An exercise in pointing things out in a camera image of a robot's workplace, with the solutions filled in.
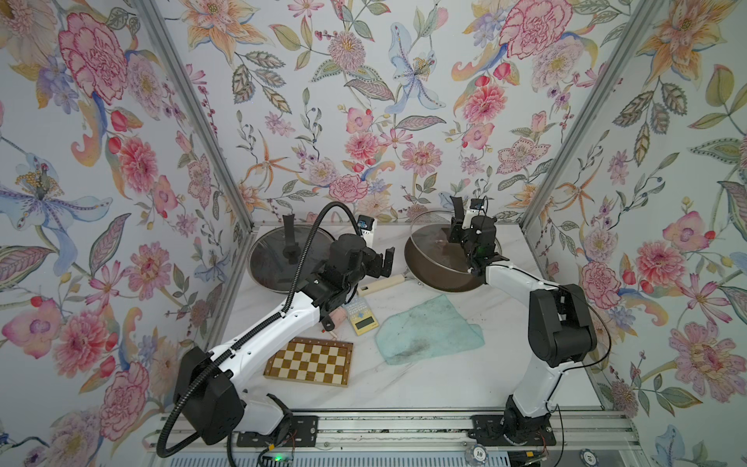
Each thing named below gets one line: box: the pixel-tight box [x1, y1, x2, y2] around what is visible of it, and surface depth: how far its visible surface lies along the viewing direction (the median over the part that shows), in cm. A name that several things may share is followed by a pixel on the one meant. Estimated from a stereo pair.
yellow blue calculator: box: [345, 296, 380, 337], surface depth 95 cm
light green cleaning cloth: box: [375, 293, 486, 365], surface depth 92 cm
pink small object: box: [328, 306, 348, 330], surface depth 92 cm
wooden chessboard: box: [262, 336, 355, 389], surface depth 84 cm
